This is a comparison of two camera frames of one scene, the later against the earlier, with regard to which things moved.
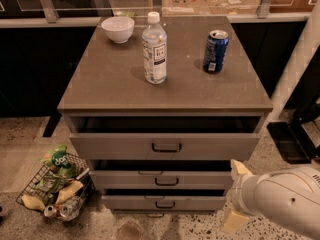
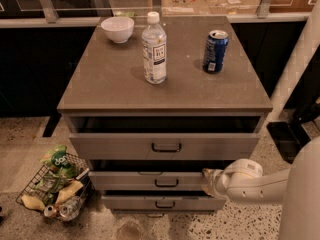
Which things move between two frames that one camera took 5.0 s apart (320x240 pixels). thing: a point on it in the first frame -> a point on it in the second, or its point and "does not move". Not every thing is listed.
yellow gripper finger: (238, 168) -> (208, 173)
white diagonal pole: (307, 45) does not move
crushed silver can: (68, 211) does not move
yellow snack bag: (68, 192) does not move
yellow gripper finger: (233, 221) -> (207, 190)
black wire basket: (59, 189) does not move
